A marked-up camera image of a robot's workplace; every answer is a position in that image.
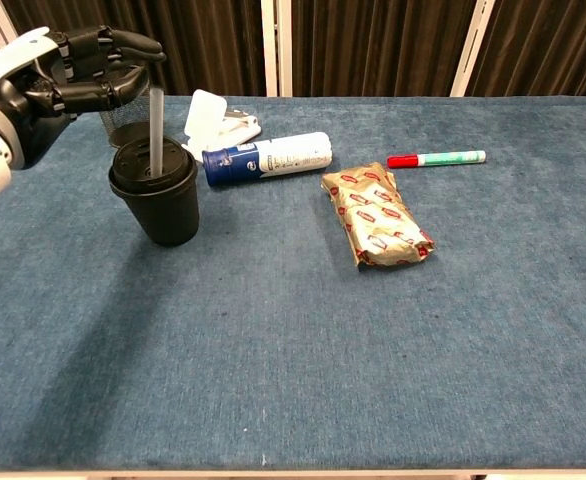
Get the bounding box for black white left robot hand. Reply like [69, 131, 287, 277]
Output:
[0, 25, 168, 170]

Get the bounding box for clear plastic drinking straw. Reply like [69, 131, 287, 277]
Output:
[148, 85, 165, 177]

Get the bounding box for black lidded coffee cup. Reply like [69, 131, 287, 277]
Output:
[107, 135, 201, 247]

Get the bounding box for black mesh pen holder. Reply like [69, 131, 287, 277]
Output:
[97, 64, 154, 150]

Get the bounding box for white plastic open case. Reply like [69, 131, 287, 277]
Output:
[181, 88, 263, 163]

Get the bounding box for white blue spray can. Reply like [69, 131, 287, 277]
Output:
[201, 131, 334, 188]

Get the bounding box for dark brown curtain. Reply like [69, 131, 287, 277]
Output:
[0, 0, 586, 101]

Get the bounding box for blue table cloth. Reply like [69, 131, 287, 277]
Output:
[0, 95, 586, 472]

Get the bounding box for gold red snack packet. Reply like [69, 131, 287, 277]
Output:
[320, 162, 436, 269]

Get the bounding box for red capped green marker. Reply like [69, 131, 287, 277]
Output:
[386, 149, 487, 170]

